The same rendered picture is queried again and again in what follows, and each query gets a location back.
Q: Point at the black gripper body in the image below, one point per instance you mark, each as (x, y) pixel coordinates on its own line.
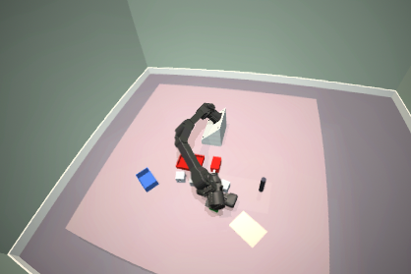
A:
(229, 198)

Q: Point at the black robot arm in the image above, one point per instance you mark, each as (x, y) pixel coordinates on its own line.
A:
(200, 176)

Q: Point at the red tray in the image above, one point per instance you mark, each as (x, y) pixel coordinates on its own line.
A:
(182, 165)

